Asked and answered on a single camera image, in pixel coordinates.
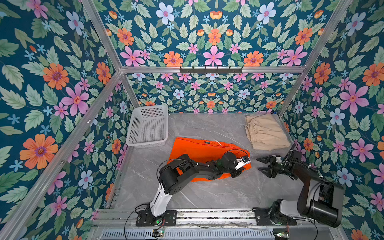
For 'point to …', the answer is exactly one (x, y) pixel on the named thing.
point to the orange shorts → (205, 151)
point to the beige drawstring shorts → (265, 132)
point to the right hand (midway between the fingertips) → (258, 162)
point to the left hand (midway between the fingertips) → (247, 165)
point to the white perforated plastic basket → (149, 126)
